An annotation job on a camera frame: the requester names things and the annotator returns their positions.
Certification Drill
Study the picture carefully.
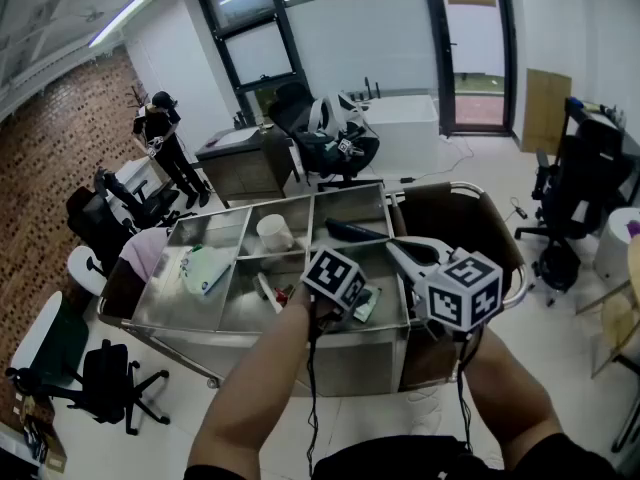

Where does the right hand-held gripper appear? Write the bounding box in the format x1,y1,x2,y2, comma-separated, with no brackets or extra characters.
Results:
384,236,504,333

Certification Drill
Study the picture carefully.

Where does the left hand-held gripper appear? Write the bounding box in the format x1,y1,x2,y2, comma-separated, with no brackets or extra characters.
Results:
301,245,370,315

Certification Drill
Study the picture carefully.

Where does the light green cloth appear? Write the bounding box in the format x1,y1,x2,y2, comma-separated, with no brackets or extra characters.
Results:
352,286,382,322

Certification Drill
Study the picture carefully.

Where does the black object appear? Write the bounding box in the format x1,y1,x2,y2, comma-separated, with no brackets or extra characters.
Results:
324,217,389,243

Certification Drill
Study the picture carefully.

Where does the white brush with dark bristles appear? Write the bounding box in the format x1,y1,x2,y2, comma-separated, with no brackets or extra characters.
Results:
251,272,285,315

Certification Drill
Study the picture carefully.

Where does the white cup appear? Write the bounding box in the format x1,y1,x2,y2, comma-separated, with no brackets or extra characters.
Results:
256,213,295,254

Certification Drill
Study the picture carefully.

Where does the white printed plastic bag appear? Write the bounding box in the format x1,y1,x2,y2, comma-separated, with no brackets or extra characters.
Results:
179,244,236,299

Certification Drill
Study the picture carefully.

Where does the steel compartment cart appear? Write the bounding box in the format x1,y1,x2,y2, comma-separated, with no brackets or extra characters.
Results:
97,181,530,398

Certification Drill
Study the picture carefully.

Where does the person's right forearm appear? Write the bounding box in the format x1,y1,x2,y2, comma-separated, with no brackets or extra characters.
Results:
457,325,566,469

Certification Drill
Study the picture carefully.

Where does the person's left forearm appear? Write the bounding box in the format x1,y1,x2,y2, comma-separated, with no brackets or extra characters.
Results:
185,295,321,480

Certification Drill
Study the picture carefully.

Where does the person's white shoe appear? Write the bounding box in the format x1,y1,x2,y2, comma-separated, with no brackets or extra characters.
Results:
407,385,444,437

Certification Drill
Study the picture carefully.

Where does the spare grey gripper device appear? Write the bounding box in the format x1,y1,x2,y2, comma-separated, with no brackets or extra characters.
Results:
335,136,367,163

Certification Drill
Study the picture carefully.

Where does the yellow round table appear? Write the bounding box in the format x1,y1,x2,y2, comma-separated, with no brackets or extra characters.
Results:
574,232,640,379

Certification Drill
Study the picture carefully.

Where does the white cylinder bin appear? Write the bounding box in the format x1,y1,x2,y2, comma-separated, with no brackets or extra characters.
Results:
593,206,640,289

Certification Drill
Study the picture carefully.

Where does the black padded office chair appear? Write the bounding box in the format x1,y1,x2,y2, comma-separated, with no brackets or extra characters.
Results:
513,117,634,308

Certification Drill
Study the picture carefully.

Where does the white black harness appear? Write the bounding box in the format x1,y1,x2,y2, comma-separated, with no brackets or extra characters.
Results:
306,91,372,142

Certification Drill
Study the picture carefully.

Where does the white box cabinet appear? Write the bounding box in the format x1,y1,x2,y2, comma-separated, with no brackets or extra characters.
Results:
357,94,441,169

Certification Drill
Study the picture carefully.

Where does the black mesh office chair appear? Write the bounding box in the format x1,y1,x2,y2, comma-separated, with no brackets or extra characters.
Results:
268,81,385,193

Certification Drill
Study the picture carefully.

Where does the person's black shirt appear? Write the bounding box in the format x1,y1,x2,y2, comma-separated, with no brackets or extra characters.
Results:
184,432,626,480

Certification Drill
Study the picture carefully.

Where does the pink cloth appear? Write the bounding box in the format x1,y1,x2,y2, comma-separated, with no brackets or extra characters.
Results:
118,226,174,284

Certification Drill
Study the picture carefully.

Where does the cardboard sheet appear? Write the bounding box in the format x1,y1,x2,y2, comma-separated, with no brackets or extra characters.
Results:
519,67,574,157

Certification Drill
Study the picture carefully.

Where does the black reclined office chair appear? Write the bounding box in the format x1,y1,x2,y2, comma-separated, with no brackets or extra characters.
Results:
93,166,197,230

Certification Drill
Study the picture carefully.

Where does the black framed window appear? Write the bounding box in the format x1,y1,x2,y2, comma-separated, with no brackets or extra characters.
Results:
193,0,312,95

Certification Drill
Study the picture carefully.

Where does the black highback office chair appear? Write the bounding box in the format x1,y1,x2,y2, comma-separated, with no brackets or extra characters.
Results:
64,186,136,274

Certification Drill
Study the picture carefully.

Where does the black armless office chair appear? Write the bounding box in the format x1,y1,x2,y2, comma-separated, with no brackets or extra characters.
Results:
4,339,171,438

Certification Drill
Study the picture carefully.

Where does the black framed glass door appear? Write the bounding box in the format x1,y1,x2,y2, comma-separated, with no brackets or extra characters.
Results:
418,0,519,138

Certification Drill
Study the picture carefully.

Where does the wooden coat rack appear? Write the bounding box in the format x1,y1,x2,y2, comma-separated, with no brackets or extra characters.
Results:
125,80,151,110

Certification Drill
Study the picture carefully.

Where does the white green curved chair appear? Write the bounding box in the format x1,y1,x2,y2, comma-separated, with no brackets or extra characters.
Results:
9,290,91,389

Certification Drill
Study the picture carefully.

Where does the cardboard box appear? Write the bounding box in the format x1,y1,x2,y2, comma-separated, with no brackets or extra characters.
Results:
0,392,69,474

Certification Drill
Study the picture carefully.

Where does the ceiling tube light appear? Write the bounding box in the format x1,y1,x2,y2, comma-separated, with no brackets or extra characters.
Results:
87,0,161,49

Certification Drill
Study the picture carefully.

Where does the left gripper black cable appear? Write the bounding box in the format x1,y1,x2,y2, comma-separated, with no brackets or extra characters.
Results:
305,312,324,477

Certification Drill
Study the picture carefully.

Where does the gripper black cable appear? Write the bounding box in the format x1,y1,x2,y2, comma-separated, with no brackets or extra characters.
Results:
305,312,324,477
452,330,476,454

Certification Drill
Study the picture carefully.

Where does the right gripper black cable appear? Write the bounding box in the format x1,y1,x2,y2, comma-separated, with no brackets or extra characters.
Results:
452,330,476,454

